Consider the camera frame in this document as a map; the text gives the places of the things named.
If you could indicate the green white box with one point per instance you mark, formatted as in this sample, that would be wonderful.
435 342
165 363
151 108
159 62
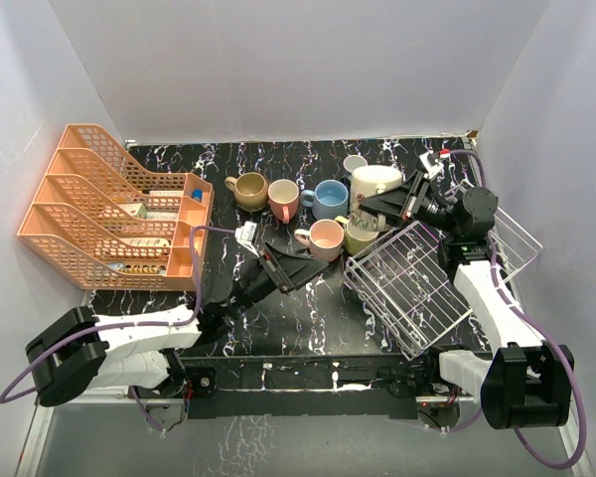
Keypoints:
136 210

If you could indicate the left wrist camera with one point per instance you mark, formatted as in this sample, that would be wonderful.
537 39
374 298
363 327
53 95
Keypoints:
245 235

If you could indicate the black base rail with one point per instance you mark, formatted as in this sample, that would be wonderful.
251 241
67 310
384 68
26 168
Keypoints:
382 384

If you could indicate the cream floral mug green inside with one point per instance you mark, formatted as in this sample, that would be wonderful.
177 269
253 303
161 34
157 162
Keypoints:
368 181

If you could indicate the orange plastic file organizer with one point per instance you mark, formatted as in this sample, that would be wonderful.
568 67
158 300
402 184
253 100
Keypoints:
75 224

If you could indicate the aluminium frame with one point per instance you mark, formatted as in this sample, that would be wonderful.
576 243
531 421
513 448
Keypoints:
104 435

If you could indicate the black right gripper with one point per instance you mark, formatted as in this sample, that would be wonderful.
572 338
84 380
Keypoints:
392 202

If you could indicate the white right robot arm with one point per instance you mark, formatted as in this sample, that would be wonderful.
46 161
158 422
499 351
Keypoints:
525 384

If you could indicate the salmon pink speckled mug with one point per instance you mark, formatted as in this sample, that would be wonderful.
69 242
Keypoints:
324 239

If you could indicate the blue cap bottle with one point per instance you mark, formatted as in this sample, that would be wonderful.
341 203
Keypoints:
197 195

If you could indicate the yellow green mug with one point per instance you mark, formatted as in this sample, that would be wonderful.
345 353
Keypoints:
355 239

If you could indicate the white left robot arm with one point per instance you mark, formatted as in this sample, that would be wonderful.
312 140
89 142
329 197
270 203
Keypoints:
82 351

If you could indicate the light blue mug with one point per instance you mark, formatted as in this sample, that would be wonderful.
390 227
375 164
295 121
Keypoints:
327 201

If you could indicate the pink mug cream inside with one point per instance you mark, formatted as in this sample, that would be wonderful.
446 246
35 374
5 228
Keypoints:
283 198

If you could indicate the small white grey mug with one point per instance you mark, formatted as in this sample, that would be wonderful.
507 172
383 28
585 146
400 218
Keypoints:
353 162

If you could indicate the white wire dish rack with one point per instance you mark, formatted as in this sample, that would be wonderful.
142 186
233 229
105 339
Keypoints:
400 281

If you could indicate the brown ceramic mug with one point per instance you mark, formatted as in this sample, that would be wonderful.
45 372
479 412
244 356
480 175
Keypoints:
250 191

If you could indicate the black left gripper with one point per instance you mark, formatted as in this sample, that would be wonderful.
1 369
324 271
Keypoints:
299 268

